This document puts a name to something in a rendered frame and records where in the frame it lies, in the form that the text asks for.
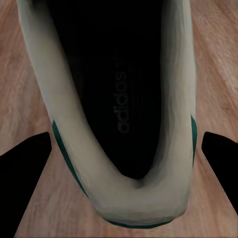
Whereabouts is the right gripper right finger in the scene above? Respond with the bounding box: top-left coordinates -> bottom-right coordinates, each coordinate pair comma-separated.
201,132 -> 238,215

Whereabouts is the gym shoe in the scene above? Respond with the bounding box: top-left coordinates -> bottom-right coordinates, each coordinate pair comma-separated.
16,0 -> 197,229

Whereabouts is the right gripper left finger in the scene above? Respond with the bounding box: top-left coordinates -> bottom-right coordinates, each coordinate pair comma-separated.
0,132 -> 52,238

